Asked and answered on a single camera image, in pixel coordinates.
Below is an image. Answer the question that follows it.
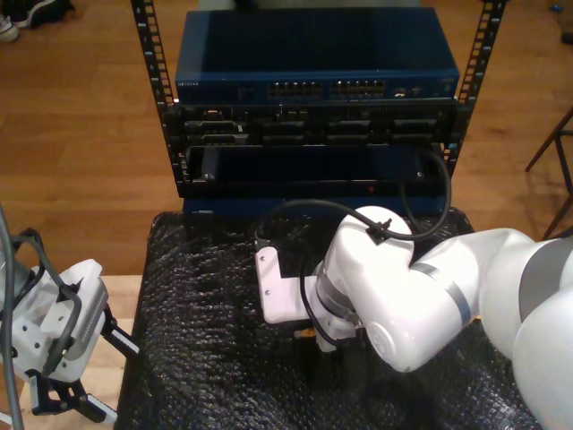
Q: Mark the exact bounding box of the black bubble mat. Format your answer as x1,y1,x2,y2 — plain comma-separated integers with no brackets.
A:
112,209,551,430

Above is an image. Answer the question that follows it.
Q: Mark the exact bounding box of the black rack server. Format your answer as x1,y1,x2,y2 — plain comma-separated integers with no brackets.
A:
163,100,467,149

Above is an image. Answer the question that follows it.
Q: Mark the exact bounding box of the dark sneaker white sole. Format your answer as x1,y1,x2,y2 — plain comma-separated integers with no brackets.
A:
11,0,77,30

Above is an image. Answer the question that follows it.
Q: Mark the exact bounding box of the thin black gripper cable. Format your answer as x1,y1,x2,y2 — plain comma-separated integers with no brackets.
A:
300,263,335,346

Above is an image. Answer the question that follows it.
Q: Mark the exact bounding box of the black perforated rack post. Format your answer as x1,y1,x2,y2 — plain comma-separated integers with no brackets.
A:
129,0,190,199
440,0,510,199

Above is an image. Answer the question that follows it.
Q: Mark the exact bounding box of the blue network switch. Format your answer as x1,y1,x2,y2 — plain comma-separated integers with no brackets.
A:
174,7,461,105

